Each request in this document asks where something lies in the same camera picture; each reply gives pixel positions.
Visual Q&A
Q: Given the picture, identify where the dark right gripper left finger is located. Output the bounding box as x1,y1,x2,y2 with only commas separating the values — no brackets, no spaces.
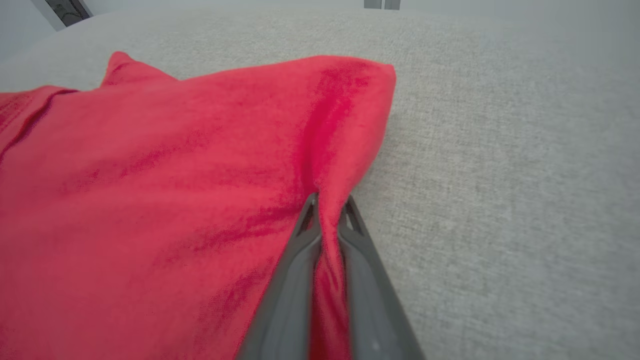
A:
235,192,323,360

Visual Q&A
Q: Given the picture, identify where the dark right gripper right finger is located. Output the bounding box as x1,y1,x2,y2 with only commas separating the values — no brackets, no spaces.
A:
337,195,426,360

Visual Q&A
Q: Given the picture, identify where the red garment with white trim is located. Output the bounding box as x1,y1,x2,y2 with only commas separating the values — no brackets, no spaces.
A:
0,51,397,360

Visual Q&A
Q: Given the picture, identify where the grey fabric sofa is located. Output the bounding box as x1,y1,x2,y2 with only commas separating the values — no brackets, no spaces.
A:
0,5,640,360

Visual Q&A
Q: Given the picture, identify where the grey frame with dark strip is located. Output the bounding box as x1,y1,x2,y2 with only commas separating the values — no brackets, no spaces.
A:
31,0,94,32

